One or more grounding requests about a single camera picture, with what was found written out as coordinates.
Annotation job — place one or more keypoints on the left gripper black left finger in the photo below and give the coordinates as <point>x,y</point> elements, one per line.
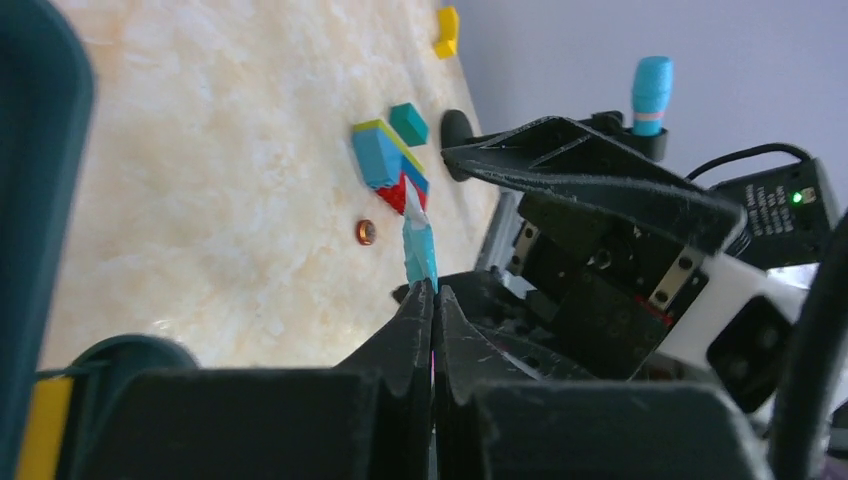
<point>366,418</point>

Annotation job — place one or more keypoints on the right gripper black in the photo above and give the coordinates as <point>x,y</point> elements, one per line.
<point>604,293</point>

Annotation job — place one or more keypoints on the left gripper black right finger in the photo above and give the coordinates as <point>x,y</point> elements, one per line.
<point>494,421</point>

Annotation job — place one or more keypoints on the teal bandage roll packet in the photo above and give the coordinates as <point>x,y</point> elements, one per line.
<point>418,242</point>

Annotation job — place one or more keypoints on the copper coin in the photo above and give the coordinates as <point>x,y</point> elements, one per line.
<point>365,232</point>

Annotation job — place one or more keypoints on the teal divided plastic tray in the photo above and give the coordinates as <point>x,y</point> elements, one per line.
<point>47,97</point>

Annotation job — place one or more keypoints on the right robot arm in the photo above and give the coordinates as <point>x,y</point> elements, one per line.
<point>736,332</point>

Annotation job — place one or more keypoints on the yellow medicine box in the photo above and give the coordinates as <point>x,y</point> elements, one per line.
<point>44,433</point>

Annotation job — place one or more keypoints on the black round stand base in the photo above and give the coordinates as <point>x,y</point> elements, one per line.
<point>455,130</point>

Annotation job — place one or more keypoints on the blue cylinder tool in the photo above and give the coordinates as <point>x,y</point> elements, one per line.
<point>650,94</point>

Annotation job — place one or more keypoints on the small teal block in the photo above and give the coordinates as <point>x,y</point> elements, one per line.
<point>409,124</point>

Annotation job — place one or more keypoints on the yellow object at edge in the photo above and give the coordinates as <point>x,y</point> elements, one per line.
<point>448,21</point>

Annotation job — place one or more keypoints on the toy brick block assembly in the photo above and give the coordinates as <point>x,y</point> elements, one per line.
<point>386,164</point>

